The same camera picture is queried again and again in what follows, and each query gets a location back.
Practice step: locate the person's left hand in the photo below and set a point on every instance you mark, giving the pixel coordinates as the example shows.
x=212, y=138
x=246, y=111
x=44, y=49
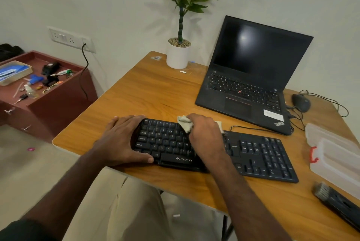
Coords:
x=118, y=142

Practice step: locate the person's right hand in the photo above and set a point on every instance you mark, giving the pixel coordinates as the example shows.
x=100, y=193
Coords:
x=208, y=142

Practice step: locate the person's right fingers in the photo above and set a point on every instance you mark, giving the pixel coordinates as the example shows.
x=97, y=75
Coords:
x=198, y=121

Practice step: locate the person's left thumb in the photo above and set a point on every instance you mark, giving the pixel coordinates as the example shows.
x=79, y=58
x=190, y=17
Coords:
x=140, y=158

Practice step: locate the grey cleaning cloth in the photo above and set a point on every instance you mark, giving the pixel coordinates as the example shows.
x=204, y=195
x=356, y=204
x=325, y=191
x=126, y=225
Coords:
x=185, y=124

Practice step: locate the black computer keyboard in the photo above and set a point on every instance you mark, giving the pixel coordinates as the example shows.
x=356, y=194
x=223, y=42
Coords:
x=253, y=153

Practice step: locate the person's right forearm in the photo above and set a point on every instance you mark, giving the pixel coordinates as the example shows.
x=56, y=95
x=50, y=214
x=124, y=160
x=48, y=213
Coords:
x=244, y=207

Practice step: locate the person's left forearm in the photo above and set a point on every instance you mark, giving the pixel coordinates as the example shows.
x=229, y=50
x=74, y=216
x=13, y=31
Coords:
x=70, y=187

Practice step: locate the beige trousers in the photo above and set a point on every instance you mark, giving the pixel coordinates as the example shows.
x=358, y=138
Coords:
x=126, y=209

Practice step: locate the green plant in white pot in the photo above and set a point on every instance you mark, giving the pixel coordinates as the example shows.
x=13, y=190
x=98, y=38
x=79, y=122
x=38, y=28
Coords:
x=178, y=56

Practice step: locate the small clear wrapper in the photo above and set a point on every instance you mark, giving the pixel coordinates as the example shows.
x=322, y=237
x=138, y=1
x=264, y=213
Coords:
x=156, y=58

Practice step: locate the black laptop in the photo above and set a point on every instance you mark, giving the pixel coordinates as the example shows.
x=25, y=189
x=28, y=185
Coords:
x=253, y=60

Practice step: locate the red-brown drawer cabinet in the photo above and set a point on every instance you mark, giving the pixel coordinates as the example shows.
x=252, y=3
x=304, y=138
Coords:
x=62, y=105

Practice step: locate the black computer mouse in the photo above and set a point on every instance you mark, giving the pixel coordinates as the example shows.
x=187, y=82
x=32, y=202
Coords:
x=301, y=102

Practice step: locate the black table leg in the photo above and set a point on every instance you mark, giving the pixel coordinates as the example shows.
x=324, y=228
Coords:
x=226, y=229

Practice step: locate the white and green tool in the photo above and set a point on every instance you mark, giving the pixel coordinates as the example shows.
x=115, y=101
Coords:
x=63, y=72

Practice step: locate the small black gadget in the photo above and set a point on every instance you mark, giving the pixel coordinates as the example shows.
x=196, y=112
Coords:
x=50, y=81

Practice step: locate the black charger adapter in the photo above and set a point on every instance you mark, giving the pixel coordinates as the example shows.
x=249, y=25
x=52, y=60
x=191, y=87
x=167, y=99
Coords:
x=50, y=68

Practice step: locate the small clear bottle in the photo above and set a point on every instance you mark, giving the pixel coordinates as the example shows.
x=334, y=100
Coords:
x=30, y=91

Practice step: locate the small blue bottle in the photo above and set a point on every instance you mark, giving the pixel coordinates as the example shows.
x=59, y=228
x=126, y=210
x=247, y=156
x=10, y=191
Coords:
x=36, y=79

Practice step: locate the black key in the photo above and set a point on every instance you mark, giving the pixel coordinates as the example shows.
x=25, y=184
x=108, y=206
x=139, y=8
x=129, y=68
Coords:
x=22, y=98

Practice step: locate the black sleeve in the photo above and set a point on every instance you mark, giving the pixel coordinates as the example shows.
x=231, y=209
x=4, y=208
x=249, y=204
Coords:
x=25, y=232

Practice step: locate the thin wooden stick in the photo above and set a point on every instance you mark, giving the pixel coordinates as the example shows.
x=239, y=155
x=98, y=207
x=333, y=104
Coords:
x=18, y=89

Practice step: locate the clear plastic box red latch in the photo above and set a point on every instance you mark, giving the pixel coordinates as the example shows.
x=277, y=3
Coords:
x=334, y=159

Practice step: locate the clear tray with blue items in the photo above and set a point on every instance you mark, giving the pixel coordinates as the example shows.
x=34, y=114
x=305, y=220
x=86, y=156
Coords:
x=14, y=72

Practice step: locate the black cleaning brush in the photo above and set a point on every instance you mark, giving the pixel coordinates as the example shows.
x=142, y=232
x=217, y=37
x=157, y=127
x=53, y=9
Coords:
x=337, y=202

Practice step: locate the black bag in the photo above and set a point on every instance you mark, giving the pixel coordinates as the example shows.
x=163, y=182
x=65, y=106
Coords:
x=9, y=51

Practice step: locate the white wall socket panel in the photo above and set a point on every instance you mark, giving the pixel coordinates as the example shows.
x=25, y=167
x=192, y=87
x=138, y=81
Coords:
x=70, y=38

